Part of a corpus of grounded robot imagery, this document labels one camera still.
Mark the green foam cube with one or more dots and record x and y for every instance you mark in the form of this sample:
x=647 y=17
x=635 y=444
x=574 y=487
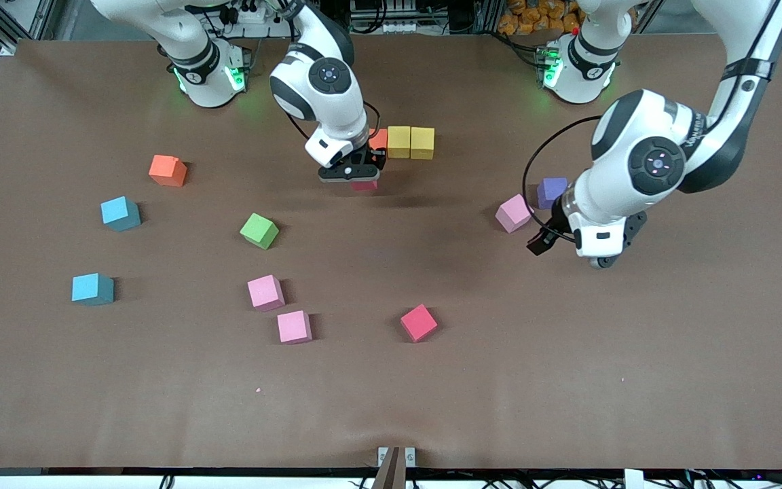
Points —
x=259 y=231

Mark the small metal bracket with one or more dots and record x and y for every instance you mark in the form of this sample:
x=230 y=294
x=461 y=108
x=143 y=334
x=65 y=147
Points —
x=382 y=454

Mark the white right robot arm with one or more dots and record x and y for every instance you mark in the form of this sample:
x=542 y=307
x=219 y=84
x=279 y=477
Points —
x=323 y=81

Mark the orange foam cube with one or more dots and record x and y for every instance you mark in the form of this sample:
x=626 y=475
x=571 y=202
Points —
x=380 y=138
x=167 y=170

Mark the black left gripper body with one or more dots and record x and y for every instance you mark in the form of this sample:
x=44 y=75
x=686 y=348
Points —
x=556 y=223

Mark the blue foam cube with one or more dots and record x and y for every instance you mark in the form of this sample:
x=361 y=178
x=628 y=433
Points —
x=92 y=288
x=120 y=213

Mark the brown table cover mat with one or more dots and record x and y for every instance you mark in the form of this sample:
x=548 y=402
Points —
x=391 y=407

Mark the red foam cube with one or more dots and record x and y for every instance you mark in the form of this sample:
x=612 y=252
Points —
x=418 y=322
x=364 y=185

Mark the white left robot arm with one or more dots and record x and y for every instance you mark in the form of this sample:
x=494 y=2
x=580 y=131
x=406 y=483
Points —
x=656 y=163

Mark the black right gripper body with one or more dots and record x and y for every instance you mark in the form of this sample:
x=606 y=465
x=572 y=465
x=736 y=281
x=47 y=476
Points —
x=368 y=158

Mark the pink foam cube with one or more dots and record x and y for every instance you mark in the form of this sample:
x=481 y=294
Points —
x=265 y=293
x=294 y=327
x=513 y=212

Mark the white power strip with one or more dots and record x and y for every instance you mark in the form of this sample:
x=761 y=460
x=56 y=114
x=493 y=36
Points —
x=255 y=13
x=391 y=27

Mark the yellow foam cube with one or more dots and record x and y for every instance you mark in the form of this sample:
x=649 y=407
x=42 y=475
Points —
x=399 y=142
x=422 y=142

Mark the pile of orange objects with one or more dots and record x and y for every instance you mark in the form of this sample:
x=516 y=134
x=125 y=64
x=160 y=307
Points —
x=520 y=20

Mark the purple foam cube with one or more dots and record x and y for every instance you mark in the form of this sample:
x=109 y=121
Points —
x=551 y=190

